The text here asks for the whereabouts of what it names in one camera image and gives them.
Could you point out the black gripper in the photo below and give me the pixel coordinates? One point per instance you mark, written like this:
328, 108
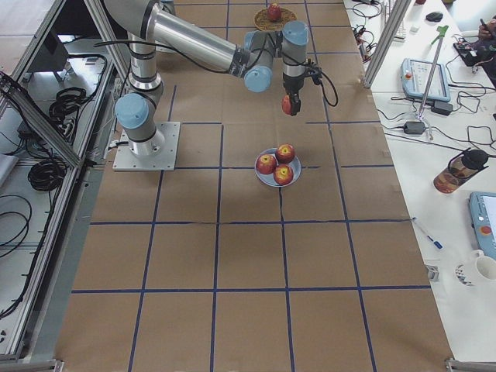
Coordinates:
292, 85

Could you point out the yellow red apple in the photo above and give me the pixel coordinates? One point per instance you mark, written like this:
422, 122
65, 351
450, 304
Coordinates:
286, 105

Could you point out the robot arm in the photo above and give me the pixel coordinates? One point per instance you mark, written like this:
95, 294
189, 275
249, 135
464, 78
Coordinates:
150, 26

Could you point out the red apple on plate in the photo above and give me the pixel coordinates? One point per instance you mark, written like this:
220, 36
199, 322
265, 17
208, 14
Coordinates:
285, 153
283, 174
266, 164

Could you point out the woven wicker basket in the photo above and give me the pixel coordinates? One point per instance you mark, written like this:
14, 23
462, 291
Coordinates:
264, 23

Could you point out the dark red apple in basket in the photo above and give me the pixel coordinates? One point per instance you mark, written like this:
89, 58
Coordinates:
274, 12

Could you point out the light blue plate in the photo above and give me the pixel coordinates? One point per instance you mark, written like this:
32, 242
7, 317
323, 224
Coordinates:
269, 180

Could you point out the teach pendant tablet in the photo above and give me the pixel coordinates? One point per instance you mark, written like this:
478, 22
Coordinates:
414, 79
482, 211

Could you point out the blue white pen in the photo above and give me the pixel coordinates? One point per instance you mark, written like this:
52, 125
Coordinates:
437, 244

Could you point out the white mug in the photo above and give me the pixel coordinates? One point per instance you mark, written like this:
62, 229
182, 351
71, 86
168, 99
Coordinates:
479, 269

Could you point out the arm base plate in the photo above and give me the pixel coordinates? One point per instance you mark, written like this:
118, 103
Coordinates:
156, 154

